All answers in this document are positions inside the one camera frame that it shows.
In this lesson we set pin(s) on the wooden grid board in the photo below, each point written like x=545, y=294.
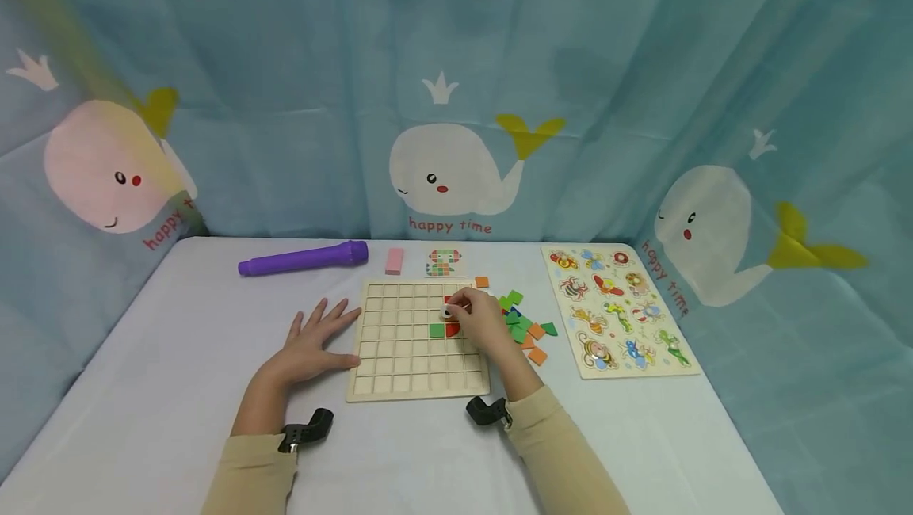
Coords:
x=399, y=368

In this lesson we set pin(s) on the person's left ring finger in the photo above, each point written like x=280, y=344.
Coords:
x=317, y=314

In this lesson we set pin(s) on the colourful mosaic pattern card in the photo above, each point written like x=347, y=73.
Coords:
x=445, y=264

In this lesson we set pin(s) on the person's left little finger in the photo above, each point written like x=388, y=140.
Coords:
x=294, y=327

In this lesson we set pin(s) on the set of insect puzzle pieces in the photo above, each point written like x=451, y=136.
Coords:
x=608, y=286

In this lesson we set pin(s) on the person's right hand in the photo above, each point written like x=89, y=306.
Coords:
x=486, y=323

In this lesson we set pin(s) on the person's left middle finger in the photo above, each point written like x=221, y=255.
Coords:
x=333, y=314

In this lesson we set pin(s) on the red rounded tile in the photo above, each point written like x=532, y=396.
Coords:
x=451, y=329

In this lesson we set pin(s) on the person's right thumb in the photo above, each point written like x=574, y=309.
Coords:
x=458, y=313

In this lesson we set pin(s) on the person's left index finger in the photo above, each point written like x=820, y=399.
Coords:
x=341, y=325

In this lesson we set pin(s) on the pink rectangular block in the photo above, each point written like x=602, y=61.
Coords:
x=394, y=262

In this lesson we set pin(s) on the wooden insect puzzle board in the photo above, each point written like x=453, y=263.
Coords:
x=586, y=366

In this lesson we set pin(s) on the purple flashlight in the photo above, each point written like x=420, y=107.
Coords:
x=303, y=260

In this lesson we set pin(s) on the pile of colourful tiles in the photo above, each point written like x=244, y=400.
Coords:
x=523, y=325

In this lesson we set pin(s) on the person's left hand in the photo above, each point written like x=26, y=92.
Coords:
x=303, y=355

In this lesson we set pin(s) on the person's left forearm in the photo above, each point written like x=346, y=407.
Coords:
x=253, y=459

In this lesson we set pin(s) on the green square tile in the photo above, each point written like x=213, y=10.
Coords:
x=437, y=330

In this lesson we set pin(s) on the person's right forearm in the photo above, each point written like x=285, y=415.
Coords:
x=560, y=452

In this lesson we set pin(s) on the person's left thumb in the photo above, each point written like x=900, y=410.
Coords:
x=342, y=360

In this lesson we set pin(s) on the person's right index finger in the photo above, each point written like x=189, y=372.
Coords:
x=461, y=295

